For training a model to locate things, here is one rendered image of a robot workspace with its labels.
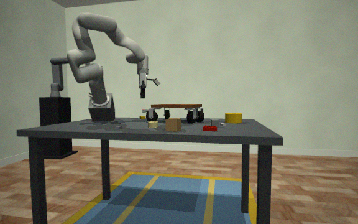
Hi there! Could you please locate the red toy brick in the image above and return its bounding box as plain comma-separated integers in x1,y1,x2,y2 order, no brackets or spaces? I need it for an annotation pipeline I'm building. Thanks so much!
203,126,217,131

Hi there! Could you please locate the yellow cylinder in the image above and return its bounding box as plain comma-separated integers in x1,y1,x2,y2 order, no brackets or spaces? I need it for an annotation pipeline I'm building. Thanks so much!
225,113,242,123

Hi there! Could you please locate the tan cardboard box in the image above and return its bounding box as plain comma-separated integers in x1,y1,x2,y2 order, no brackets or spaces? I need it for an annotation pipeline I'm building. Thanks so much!
165,118,181,132

